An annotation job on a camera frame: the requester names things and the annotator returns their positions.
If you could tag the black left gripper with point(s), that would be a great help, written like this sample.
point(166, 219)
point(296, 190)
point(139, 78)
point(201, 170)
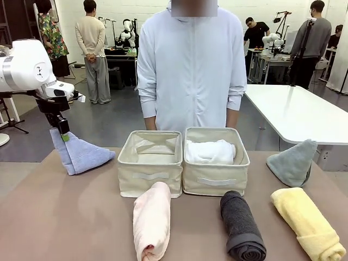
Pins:
point(53, 104)

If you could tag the blue cone-folded towel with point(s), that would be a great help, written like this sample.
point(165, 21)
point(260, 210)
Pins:
point(79, 157)

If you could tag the pink towel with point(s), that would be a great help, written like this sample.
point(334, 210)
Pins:
point(152, 220)

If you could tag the dark grey towel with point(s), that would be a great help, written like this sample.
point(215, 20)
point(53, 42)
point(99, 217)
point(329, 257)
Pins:
point(240, 225)

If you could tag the grey cone-folded towel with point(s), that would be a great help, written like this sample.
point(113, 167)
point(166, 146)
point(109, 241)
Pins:
point(295, 164)

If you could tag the yellow towel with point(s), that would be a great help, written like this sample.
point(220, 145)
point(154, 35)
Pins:
point(307, 223)

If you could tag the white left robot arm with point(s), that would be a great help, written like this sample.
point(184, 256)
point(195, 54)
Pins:
point(24, 65)

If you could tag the person's left forearm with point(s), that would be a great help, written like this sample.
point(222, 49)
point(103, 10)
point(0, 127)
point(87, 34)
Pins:
point(232, 118)

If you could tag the person's right forearm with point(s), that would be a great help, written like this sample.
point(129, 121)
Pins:
point(150, 123)

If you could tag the black floor tripod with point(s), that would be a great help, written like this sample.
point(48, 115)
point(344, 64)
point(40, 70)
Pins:
point(12, 121)

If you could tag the white round floor base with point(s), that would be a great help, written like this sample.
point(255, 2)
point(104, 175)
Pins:
point(3, 140)

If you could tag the man in cream sweater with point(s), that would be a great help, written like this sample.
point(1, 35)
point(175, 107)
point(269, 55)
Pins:
point(93, 51)

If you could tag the woman in floral shirt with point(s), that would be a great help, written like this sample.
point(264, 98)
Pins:
point(53, 40)

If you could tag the dark background work table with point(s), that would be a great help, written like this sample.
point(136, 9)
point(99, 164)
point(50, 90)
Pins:
point(121, 62)

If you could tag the beige fabric bin with divider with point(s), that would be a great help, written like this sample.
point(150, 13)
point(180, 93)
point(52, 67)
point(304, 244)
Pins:
point(149, 168)

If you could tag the white black humanoid robot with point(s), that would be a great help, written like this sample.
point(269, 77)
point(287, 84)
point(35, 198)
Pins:
point(126, 32)

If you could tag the person in white hoodie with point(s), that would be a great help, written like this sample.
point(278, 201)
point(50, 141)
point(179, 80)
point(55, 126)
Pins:
point(191, 68)

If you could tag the white rolled towel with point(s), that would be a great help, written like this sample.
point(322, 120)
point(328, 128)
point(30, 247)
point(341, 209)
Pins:
point(210, 152)

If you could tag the man in black t-shirt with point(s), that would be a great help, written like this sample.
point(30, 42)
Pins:
point(255, 35)

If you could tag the grey background work table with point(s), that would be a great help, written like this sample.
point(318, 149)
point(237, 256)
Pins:
point(272, 63)

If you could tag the white background robot arms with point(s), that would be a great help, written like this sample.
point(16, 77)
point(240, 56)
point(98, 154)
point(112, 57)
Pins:
point(273, 43)

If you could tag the large white table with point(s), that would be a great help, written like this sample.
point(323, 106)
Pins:
point(293, 111)

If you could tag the black tripod with red joint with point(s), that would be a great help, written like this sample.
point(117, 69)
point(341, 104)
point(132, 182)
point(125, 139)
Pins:
point(282, 23)

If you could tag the person in grey sweater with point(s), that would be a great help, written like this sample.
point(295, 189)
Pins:
point(311, 43)

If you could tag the seated person in black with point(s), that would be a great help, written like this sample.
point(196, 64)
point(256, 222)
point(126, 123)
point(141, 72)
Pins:
point(335, 40)

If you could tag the white frame side table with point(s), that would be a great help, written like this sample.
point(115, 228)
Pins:
point(15, 111)

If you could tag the black camera stand pole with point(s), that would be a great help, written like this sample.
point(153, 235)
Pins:
point(301, 54)

